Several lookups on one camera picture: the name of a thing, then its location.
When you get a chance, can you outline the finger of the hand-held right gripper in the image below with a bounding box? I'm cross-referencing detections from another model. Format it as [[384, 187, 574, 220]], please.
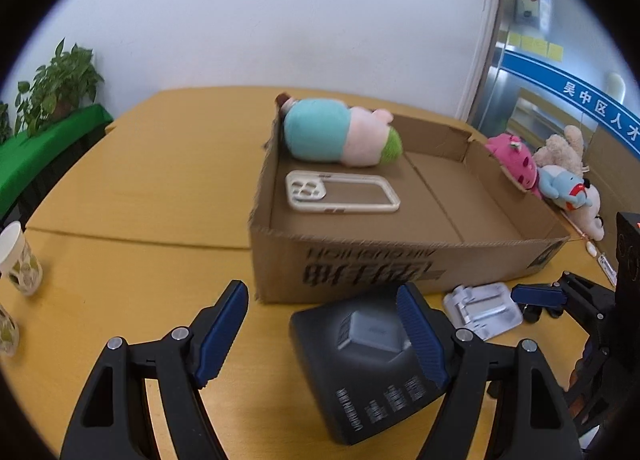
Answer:
[[510, 270, 618, 336], [567, 327, 621, 433]]

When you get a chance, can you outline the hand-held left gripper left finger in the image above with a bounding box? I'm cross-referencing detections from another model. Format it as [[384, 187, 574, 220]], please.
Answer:
[[60, 280, 250, 460]]

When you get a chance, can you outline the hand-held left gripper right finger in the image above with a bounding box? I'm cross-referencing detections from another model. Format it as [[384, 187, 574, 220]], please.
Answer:
[[396, 283, 583, 460]]

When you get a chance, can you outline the white charger adapter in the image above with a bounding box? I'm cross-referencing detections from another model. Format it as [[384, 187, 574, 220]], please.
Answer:
[[336, 310, 413, 353]]

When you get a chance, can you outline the white folding stand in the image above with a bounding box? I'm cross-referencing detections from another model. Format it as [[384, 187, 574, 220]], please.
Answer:
[[443, 281, 523, 341]]

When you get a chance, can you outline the cardboard box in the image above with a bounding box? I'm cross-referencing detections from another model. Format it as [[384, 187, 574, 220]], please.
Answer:
[[248, 112, 571, 305]]

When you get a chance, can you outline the black box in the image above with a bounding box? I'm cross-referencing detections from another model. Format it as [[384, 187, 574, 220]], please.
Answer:
[[289, 285, 451, 445]]

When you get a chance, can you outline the wooden desktop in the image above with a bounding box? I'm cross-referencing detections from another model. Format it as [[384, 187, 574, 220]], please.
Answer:
[[0, 85, 640, 460]]

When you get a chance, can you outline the white label tag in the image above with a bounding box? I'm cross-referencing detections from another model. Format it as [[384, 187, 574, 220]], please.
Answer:
[[597, 252, 618, 286]]

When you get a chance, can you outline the white plush toy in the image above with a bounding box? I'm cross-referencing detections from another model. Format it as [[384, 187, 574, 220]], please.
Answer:
[[567, 179, 607, 242]]

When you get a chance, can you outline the blue elephant plush toy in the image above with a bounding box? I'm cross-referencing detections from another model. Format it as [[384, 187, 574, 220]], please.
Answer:
[[539, 165, 588, 212]]

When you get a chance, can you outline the beige teddy bear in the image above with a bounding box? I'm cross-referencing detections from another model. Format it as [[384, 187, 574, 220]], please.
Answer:
[[532, 125, 586, 176]]

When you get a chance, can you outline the pink strawberry plush toy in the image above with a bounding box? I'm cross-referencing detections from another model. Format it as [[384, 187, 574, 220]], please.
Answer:
[[486, 134, 541, 196]]

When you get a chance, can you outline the beige clear phone case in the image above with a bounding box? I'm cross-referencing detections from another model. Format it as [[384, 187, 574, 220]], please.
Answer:
[[286, 170, 401, 214]]

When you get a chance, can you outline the glass door with blue band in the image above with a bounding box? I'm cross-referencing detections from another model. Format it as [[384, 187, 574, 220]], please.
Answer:
[[462, 0, 640, 161]]

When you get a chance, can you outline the printed paper cup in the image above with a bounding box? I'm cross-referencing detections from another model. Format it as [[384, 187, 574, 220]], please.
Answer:
[[0, 221, 43, 297], [0, 302, 21, 358]]

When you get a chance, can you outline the pink pig plush toy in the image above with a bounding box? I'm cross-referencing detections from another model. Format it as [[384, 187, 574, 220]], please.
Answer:
[[276, 95, 404, 168]]

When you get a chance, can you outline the yellow sticky note strip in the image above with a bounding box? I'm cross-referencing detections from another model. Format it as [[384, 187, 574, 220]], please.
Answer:
[[507, 32, 563, 61]]

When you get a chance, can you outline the green tablecloth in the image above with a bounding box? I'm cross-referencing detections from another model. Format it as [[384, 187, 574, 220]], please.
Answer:
[[0, 104, 115, 221]]

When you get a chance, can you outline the large potted green plant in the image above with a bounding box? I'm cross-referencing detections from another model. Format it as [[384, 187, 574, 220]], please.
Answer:
[[14, 37, 105, 136]]

